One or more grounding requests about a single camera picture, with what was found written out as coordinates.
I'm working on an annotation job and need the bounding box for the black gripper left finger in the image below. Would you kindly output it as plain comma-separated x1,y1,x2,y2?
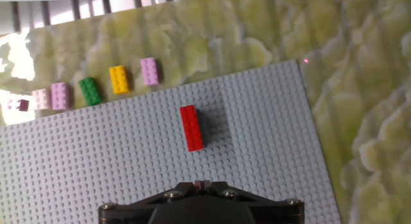
98,180,204,224

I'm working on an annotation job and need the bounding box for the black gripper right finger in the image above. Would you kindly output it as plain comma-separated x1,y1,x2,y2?
202,180,305,224

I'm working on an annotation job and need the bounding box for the red long Lego brick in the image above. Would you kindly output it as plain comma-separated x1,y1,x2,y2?
179,105,205,153

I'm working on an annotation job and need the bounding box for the grey Lego baseplate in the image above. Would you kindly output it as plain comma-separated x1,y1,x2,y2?
0,59,342,224

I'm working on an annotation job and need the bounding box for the green Lego brick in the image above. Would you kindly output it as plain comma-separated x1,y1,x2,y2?
78,76,103,107

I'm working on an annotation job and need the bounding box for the yellow Lego brick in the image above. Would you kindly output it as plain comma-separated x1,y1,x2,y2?
108,65,130,95

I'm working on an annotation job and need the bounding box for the pink Lego brick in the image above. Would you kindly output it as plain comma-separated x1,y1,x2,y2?
50,82,71,111
139,56,160,87

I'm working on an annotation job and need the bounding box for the white Lego brick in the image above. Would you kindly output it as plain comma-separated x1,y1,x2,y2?
31,88,51,111

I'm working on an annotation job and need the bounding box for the small purple Lego brick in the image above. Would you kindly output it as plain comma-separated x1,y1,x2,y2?
6,98,30,112

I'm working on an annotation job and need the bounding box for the green marble pattern mat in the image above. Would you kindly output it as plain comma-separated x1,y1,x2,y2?
0,0,411,224

